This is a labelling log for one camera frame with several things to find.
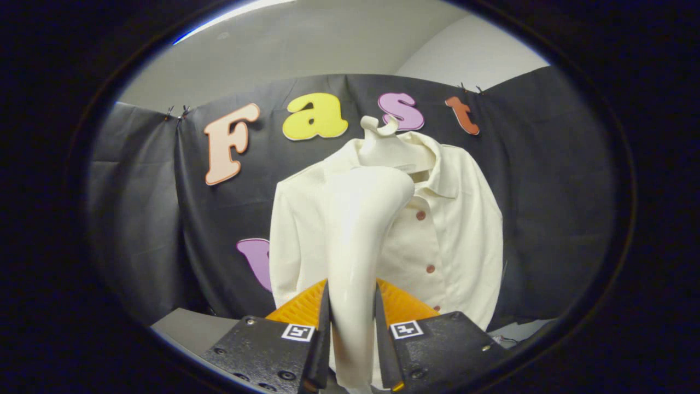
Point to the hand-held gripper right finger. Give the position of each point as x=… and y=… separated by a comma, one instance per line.
x=383, y=350

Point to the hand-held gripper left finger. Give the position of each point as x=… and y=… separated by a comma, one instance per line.
x=324, y=350

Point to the white garment steamer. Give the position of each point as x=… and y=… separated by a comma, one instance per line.
x=355, y=246

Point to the cream button-up shirt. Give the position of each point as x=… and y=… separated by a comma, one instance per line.
x=465, y=235

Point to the grey drawer cabinet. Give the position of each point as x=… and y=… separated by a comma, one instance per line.
x=188, y=328

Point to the white mannequin torso stand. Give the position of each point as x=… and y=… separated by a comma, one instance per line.
x=383, y=153

